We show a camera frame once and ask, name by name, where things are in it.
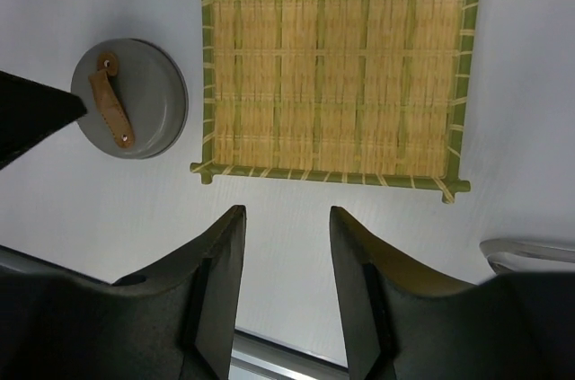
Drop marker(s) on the stainless steel tongs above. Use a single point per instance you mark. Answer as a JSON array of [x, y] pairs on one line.
[[527, 255]]

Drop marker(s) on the bamboo woven tray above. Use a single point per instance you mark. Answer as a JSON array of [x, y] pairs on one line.
[[369, 92]]

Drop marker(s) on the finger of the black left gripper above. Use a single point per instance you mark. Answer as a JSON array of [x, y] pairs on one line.
[[31, 112]]

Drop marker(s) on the grey canister lid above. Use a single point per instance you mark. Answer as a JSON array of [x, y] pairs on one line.
[[135, 95]]

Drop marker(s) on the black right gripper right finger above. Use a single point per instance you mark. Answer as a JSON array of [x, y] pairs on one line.
[[401, 319]]

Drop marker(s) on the aluminium front rail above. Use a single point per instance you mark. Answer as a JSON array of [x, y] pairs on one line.
[[252, 356]]

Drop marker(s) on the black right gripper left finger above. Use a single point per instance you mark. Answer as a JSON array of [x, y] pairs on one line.
[[173, 319]]

